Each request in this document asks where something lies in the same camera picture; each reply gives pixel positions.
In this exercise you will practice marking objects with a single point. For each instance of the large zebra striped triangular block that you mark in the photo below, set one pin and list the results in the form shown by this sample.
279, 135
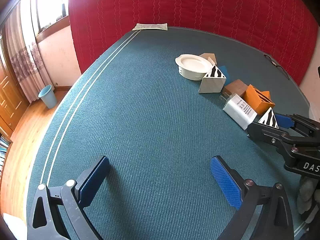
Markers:
212, 85

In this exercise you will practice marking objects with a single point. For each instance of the light blue waste bin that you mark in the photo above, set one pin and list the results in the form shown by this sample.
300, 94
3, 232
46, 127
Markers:
48, 97

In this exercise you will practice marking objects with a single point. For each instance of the window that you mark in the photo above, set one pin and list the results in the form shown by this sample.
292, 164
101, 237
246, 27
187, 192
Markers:
50, 5

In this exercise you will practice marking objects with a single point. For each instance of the rectangular wooden block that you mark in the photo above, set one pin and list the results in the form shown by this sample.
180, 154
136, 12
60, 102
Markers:
236, 87

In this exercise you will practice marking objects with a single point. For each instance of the wooden door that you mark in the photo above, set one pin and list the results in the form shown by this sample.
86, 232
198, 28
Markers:
7, 100

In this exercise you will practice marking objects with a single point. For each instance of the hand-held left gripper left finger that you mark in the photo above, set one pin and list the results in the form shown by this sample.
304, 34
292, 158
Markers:
93, 180

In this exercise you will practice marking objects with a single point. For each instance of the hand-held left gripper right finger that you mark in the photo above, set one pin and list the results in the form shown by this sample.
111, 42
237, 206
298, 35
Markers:
225, 182

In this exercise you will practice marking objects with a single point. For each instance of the blue block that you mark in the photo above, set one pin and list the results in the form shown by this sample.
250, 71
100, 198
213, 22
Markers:
224, 70

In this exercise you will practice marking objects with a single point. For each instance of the red quilted blanket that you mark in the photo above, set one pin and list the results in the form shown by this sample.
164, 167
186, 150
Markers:
200, 5

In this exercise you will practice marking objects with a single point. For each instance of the bookshelf with books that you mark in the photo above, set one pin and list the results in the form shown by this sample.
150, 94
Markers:
3, 150

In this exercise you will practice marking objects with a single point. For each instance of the printed paper sheet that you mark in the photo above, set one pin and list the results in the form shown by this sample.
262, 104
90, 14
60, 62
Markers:
150, 26

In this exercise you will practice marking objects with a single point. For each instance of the person's right hand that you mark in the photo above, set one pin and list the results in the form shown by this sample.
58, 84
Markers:
306, 195

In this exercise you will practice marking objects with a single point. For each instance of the small zebra striped triangular block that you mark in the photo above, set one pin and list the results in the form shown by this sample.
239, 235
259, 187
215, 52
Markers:
269, 118

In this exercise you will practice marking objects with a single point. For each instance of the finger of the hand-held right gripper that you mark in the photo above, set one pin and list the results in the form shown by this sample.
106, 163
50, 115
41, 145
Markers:
262, 132
283, 120

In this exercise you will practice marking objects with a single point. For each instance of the orange striped triangular block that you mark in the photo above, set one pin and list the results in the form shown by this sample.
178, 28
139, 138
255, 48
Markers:
255, 102

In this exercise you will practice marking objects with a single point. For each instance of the patterned curtain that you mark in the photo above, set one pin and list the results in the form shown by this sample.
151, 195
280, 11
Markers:
27, 62

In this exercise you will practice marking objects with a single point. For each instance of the white charger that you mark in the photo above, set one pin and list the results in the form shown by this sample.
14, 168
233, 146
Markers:
237, 110

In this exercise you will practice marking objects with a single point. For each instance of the tan wooden block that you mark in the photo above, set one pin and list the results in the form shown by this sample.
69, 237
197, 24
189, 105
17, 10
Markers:
207, 56

